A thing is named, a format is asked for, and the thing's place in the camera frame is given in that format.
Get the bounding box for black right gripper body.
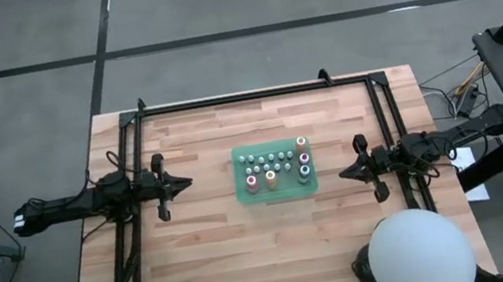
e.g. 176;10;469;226
371;142;407;177

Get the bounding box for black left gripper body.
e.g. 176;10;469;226
132;170;165;206

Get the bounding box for large green food coloring bottle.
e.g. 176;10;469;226
296;163;315;186

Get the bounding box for white paper sheet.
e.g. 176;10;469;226
448;144;493;206

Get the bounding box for translucent teal plastic tray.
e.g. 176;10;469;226
227;134;321;209

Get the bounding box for white globe table lamp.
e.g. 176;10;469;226
344;199;481;282

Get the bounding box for black power adapter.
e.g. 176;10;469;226
453;83;484;119

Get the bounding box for black stand crossbar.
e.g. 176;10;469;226
451;134;503;195

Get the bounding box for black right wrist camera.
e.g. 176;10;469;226
400;130;432;158

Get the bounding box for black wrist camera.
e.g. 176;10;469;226
97;169;132;199
400;130;432;158

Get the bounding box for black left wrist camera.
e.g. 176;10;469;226
97;169;132;199

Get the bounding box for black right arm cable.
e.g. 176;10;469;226
402;131;463;183

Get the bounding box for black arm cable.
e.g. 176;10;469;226
81;147;137;188
402;131;463;183

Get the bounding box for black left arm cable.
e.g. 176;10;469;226
81;147;137;188

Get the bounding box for black aluminium rig frame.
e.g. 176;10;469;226
78;63;450;282

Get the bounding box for yellow floor cable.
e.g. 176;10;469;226
450;61;491;97

